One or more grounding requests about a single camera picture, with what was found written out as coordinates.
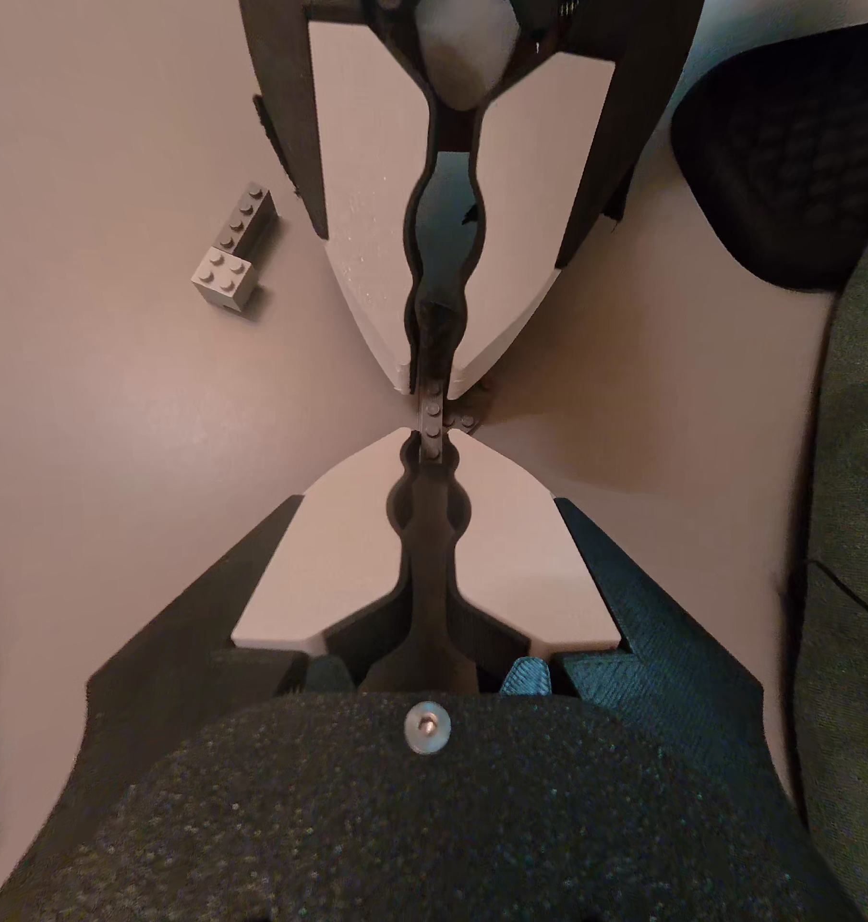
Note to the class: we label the light grey square toy brick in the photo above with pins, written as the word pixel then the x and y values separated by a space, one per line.
pixel 221 277

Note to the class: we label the dark grey long toy brick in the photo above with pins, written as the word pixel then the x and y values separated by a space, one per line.
pixel 250 216

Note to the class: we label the dark grey narrow studded plate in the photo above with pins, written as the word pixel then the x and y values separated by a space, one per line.
pixel 432 425

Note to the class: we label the dark grey round studded plate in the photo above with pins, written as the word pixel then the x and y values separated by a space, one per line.
pixel 466 419

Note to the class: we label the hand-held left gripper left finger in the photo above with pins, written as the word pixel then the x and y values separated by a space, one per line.
pixel 319 562

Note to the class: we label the black office chair seat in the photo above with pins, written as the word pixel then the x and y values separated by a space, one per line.
pixel 787 158

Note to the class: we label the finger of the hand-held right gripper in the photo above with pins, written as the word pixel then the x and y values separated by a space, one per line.
pixel 542 187
pixel 365 202

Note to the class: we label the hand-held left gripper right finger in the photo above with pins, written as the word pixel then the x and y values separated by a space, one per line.
pixel 527 569

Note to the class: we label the person's green clothing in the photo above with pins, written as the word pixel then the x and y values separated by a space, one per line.
pixel 859 504

